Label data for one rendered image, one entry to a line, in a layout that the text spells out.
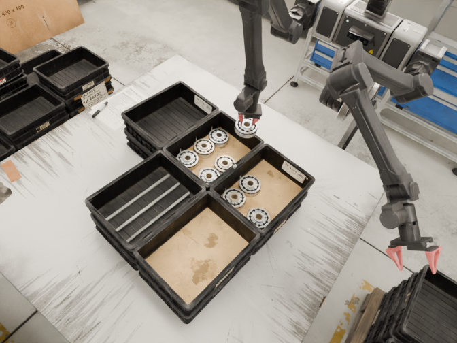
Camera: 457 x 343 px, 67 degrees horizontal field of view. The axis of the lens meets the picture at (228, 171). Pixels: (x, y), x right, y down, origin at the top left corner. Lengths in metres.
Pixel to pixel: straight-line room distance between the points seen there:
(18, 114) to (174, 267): 1.71
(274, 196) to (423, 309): 0.95
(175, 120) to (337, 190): 0.93
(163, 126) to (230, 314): 0.96
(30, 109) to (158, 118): 1.12
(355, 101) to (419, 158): 2.47
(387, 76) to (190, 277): 0.98
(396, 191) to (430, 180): 2.21
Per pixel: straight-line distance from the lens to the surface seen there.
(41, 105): 2.74
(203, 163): 1.66
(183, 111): 1.90
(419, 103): 3.26
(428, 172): 3.40
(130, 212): 1.52
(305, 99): 3.49
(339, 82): 1.03
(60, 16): 4.15
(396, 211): 1.09
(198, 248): 1.43
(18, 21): 3.96
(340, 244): 1.74
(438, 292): 2.16
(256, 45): 1.23
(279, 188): 1.64
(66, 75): 2.76
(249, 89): 1.39
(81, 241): 1.64
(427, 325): 2.05
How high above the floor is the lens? 2.13
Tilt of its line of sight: 52 degrees down
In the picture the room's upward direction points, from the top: 11 degrees clockwise
